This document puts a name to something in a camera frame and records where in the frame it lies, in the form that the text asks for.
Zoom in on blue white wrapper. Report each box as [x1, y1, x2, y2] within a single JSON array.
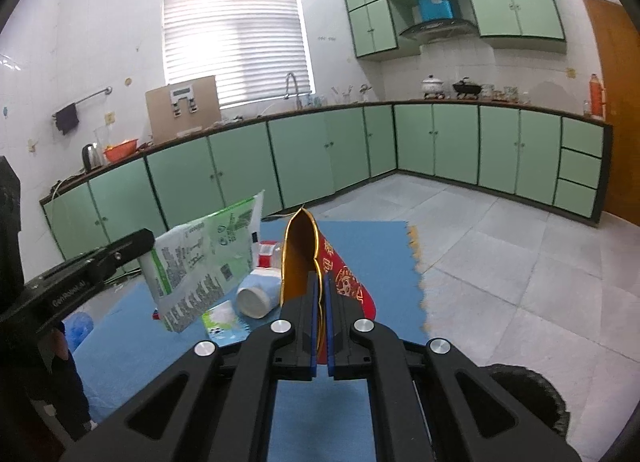
[[202, 300, 250, 347]]

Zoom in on white blue paper cup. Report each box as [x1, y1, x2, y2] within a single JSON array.
[[235, 267, 282, 319]]

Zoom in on green white milk carton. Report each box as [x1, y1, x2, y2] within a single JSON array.
[[138, 192, 264, 333]]

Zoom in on red gold paper bag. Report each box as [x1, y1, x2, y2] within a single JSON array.
[[280, 208, 376, 364]]

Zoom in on clear plastic bottle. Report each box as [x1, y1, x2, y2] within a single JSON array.
[[256, 241, 282, 269]]

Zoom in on black trash bin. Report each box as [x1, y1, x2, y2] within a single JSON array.
[[482, 364, 570, 439]]

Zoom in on blue plastic bag on floor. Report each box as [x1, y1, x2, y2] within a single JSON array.
[[63, 312, 94, 352]]

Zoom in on blue felt table mat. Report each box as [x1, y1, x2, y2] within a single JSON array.
[[74, 220, 427, 461]]

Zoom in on steel kettle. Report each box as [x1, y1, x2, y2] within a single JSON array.
[[81, 142, 104, 173]]

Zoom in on orange basin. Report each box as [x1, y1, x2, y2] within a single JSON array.
[[103, 139, 138, 164]]

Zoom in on dark hanging towel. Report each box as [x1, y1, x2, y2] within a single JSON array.
[[52, 102, 79, 135]]

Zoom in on cardboard box on counter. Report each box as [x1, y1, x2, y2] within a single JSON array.
[[145, 75, 221, 144]]

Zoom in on green lower cabinets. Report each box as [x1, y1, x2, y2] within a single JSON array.
[[41, 101, 613, 258]]

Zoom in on chrome faucet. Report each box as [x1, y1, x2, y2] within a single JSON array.
[[284, 72, 303, 110]]

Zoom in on white pot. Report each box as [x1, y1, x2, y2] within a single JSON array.
[[421, 74, 446, 99]]

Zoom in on white window blinds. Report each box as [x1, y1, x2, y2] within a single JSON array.
[[162, 0, 316, 108]]

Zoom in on orange thermos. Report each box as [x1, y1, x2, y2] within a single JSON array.
[[589, 73, 605, 120]]

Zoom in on range hood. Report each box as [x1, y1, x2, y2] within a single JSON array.
[[400, 18, 480, 45]]

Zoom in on blue box above hood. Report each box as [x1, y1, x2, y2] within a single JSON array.
[[418, 0, 458, 22]]

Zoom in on wooden door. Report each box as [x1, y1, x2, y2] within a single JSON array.
[[583, 0, 640, 224]]

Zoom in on wall towel bar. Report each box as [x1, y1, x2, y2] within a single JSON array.
[[51, 86, 113, 120]]

